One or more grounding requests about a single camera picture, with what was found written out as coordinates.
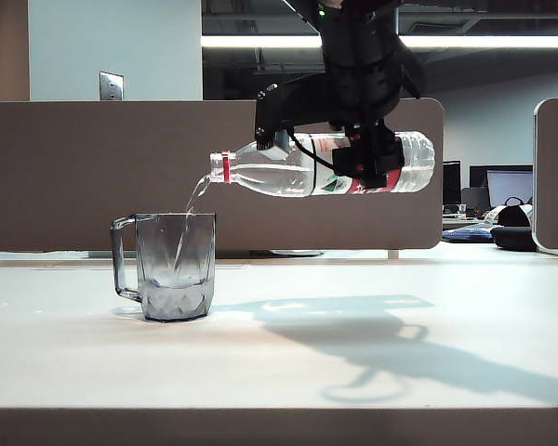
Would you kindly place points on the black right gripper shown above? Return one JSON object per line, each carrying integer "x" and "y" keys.
{"x": 344, "y": 100}

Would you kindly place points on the clear mineral water bottle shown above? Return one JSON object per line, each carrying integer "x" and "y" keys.
{"x": 279, "y": 172}

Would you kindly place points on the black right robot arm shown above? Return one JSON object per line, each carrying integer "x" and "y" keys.
{"x": 353, "y": 28}

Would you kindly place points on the clear grey octagonal mug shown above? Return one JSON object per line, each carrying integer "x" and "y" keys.
{"x": 176, "y": 279}

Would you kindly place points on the dark slim monitor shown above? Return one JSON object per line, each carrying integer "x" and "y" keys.
{"x": 452, "y": 183}

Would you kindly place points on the dark office chair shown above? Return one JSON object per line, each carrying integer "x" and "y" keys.
{"x": 475, "y": 200}

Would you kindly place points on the blue cloth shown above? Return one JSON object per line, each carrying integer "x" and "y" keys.
{"x": 469, "y": 233}

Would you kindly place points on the black computer monitor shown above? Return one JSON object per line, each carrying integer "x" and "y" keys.
{"x": 509, "y": 186}

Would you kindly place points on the long ceiling light strip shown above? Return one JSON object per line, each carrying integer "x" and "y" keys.
{"x": 260, "y": 42}

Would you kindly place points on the black oval case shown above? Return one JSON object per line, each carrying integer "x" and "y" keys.
{"x": 514, "y": 239}

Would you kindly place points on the large brown desk partition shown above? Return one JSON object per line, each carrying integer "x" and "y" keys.
{"x": 97, "y": 176}

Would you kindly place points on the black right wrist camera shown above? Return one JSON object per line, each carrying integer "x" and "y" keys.
{"x": 270, "y": 116}

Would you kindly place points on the grey oval base plate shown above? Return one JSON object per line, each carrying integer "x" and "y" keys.
{"x": 297, "y": 253}

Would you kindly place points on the metal wall outlet plate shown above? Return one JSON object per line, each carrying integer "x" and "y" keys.
{"x": 111, "y": 86}

